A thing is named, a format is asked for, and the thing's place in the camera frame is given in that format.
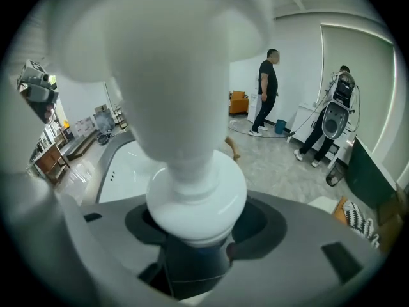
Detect black white striped pillow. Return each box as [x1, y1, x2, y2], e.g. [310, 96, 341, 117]
[341, 201, 381, 249]

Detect grey low platform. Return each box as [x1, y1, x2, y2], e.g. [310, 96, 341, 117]
[60, 128, 102, 162]

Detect black vanity counter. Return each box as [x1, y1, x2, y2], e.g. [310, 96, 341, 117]
[95, 129, 170, 206]

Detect black floor cable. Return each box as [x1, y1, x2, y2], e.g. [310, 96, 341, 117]
[228, 109, 320, 139]

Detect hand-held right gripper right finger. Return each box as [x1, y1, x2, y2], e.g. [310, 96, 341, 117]
[191, 196, 378, 307]

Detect curved wooden chair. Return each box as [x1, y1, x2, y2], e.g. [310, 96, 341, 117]
[224, 135, 243, 163]

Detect grey picture panel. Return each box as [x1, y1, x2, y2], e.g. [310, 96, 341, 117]
[93, 111, 116, 133]

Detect white round beanbag chair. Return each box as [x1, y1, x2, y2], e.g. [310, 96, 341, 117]
[306, 196, 340, 219]

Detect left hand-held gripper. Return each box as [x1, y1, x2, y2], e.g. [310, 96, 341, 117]
[17, 59, 61, 125]

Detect wooden table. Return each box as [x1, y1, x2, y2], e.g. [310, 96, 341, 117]
[31, 143, 72, 187]

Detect orange sofa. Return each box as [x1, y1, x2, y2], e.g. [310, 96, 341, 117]
[229, 90, 251, 117]

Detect teal waste bin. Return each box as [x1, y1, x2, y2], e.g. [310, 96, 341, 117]
[274, 118, 288, 136]

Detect grey roller blind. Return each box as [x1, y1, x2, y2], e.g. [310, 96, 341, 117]
[319, 23, 397, 162]

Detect white poster boards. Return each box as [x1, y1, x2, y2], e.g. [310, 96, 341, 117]
[73, 116, 96, 136]

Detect white cabinet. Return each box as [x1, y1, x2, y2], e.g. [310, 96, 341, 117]
[287, 102, 352, 171]

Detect orange cushion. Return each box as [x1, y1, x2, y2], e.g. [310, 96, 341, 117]
[332, 196, 351, 226]

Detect black mesh trash can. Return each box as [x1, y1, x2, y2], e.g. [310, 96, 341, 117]
[325, 164, 346, 189]

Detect large cardboard box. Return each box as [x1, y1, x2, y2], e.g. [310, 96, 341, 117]
[375, 184, 408, 255]

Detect white plastic bottle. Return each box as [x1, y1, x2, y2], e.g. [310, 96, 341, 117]
[47, 0, 275, 248]

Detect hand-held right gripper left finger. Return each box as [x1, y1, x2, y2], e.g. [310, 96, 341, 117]
[6, 174, 175, 307]

